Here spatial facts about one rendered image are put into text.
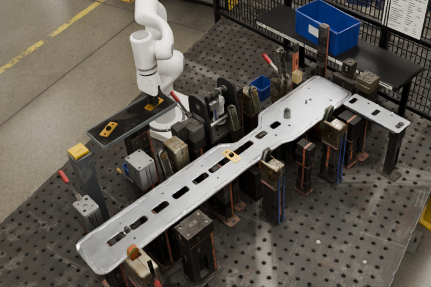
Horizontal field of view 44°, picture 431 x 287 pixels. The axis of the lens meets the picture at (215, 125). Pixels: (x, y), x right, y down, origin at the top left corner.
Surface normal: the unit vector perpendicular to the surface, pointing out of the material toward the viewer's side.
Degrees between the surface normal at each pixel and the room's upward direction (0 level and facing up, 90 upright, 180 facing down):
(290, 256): 0
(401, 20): 90
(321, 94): 0
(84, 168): 90
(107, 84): 0
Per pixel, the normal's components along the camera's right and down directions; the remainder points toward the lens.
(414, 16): -0.73, 0.49
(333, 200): -0.07, -0.74
